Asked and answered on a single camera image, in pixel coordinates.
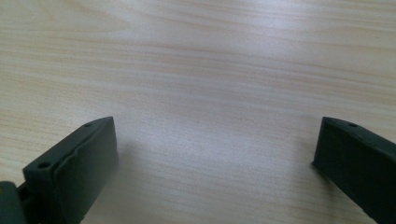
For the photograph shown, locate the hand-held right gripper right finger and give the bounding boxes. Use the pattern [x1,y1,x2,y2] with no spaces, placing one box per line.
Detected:
[311,116,396,224]

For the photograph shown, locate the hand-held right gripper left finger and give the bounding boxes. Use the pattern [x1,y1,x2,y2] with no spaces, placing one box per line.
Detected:
[17,116,120,224]

